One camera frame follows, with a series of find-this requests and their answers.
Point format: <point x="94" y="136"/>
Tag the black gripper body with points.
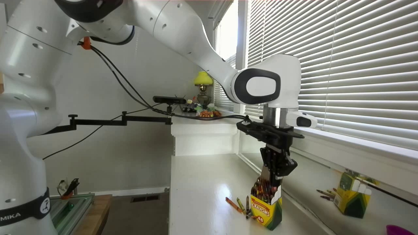
<point x="277" y="158"/>

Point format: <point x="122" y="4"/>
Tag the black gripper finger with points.
<point x="275" y="187"/>

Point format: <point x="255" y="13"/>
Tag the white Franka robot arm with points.
<point x="174" y="27"/>

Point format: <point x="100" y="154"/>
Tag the yellow green crayon box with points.
<point x="267" y="211"/>

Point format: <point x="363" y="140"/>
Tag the yellow green crayon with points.
<point x="241" y="205"/>

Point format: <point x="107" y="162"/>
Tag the orange crayon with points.
<point x="233" y="204"/>

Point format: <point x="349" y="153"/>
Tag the small orange trinket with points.
<point x="208" y="114"/>

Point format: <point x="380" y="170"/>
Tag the small dark trinket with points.
<point x="188" y="109"/>

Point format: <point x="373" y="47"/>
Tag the yellow table lamp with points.
<point x="203" y="79"/>

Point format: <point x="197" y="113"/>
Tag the wide white window blinds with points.
<point x="348" y="57"/>

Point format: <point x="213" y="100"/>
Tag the wooden board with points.
<point x="97" y="216"/>

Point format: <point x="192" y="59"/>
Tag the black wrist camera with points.
<point x="268" y="131"/>

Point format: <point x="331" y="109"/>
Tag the black stereo camera bar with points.
<point x="167" y="100"/>

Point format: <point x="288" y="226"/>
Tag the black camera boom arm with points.
<point x="144" y="119"/>

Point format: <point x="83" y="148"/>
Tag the green tinted glass frame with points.
<point x="72" y="216"/>

